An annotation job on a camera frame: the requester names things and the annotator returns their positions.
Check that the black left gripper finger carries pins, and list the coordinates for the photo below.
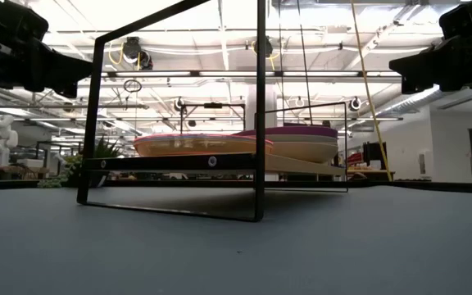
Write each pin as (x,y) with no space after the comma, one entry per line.
(66,71)

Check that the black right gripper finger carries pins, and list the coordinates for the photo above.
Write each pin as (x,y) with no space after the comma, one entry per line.
(418,67)

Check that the pink transparent plate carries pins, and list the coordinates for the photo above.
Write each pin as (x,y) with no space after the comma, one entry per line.
(170,136)

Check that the purple plate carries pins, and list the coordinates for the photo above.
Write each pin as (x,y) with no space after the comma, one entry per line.
(301,131)

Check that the beige plate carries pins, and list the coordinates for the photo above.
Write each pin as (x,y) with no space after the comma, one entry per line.
(301,152)

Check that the orange transparent plate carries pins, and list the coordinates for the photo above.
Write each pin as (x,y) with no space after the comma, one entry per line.
(195,147)

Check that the white robot figure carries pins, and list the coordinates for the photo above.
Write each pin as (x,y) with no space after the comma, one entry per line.
(0,137)

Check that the artificial green plant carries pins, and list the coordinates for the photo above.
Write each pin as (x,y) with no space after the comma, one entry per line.
(94,160)

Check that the black background monitor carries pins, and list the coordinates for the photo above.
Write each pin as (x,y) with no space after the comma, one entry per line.
(374,153)

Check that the black table frame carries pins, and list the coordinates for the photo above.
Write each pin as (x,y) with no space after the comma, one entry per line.
(424,186)

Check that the black background rig frame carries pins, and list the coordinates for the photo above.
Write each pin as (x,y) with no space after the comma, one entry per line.
(213,105)

